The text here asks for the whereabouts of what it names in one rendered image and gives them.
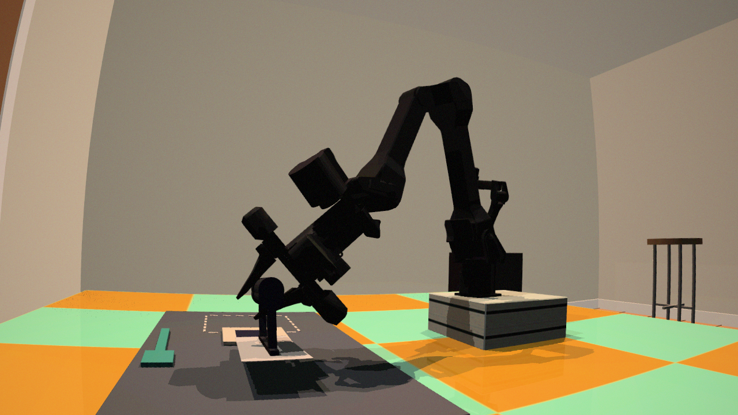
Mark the peach square tile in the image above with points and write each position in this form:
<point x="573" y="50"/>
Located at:
<point x="229" y="333"/>

